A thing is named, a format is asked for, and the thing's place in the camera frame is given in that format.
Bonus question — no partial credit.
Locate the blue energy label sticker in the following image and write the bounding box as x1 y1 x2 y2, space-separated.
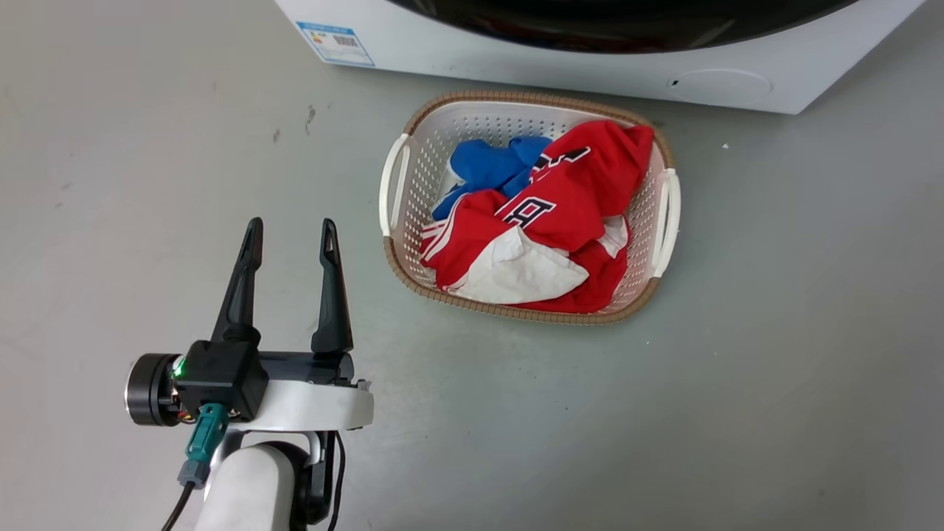
296 21 376 67

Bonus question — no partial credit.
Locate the white washing machine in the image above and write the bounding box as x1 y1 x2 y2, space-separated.
274 0 927 115

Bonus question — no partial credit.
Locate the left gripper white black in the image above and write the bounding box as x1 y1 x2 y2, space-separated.
124 217 375 433

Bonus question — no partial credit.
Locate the dark round washing machine door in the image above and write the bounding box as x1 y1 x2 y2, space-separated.
386 0 861 54

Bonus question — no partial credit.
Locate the white laundry basket brown rim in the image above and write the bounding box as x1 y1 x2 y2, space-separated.
378 90 681 326

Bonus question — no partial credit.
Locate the red jersey white trim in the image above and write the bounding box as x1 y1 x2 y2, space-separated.
420 120 655 314

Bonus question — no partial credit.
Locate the thin black cable green plug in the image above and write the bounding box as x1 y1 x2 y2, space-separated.
161 403 230 531

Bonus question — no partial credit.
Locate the blue garment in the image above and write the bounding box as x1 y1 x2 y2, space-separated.
431 136 553 222

